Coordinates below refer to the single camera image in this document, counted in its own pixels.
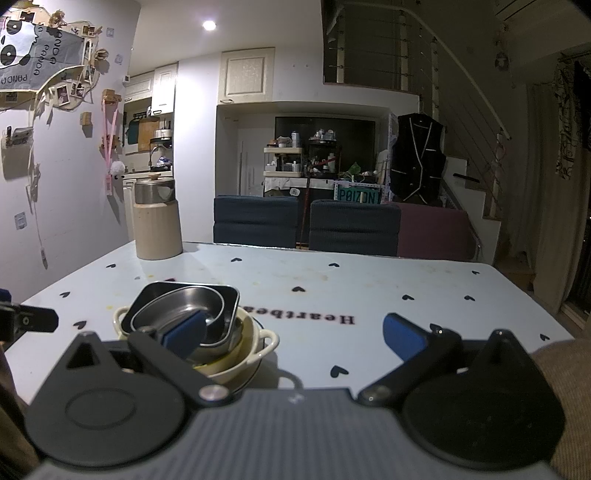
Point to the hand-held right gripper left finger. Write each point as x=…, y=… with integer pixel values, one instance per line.
x=184, y=332

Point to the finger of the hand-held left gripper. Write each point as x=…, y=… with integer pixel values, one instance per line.
x=3, y=294
x=37, y=318

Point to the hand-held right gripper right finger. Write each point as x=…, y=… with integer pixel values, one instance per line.
x=404, y=337

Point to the small square steel container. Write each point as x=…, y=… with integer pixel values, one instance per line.
x=220, y=304

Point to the large rectangular steel container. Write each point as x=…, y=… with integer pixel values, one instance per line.
x=233, y=304

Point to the white black-rimmed plate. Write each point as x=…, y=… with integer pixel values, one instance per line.
x=256, y=369

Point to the beige kettle with steel lid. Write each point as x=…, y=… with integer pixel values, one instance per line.
x=157, y=226

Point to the maroon chair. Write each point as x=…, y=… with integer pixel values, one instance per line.
x=434, y=230

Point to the dark blue chair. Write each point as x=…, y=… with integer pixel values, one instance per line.
x=256, y=221
x=353, y=228

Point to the white staircase with railing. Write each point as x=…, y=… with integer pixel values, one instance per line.
x=485, y=240

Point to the white lower kitchen cabinet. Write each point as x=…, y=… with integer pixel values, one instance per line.
x=128, y=207

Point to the teal plate sign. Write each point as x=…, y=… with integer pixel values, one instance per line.
x=356, y=196

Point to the white fluffy ball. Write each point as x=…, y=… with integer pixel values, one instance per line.
x=117, y=169

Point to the beige ribbed cloth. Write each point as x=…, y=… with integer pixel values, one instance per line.
x=568, y=392

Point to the black vest with white trim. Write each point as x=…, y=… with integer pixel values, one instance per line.
x=418, y=157

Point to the pink ribbon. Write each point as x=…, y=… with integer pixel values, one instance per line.
x=111, y=138

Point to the black storage shelf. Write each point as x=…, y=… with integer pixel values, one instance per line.
x=323, y=159

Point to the white storage rack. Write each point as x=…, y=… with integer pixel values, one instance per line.
x=282, y=161

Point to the wooden cutting board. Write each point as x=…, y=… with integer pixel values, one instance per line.
x=148, y=136

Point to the teal towel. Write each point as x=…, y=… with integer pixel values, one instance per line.
x=133, y=131

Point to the white upper kitchen cabinets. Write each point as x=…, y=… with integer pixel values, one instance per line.
x=164, y=87

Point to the white cabinet door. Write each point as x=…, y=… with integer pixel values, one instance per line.
x=247, y=76

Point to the patterned curtain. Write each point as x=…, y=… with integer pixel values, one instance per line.
x=570, y=115

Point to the round ceiling light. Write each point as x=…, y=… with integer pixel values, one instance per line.
x=210, y=25

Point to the wooden wall block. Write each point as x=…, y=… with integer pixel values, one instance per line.
x=85, y=118

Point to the panda wall poster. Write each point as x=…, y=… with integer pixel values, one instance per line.
x=27, y=55

